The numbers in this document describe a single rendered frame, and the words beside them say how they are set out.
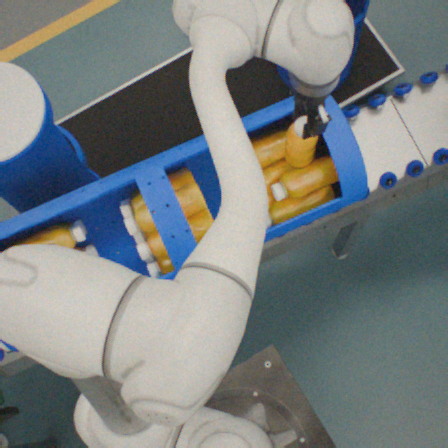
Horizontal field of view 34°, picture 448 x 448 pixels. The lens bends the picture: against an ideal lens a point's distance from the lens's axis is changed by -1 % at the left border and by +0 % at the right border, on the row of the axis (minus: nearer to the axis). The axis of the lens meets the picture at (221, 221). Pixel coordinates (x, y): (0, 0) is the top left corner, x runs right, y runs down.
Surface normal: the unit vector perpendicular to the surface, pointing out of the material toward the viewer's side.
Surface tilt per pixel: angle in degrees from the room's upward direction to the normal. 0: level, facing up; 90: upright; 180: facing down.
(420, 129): 0
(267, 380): 5
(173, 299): 28
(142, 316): 15
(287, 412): 5
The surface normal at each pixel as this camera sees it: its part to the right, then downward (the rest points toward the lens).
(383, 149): -0.04, -0.25
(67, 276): 0.00, -0.65
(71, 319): -0.17, -0.05
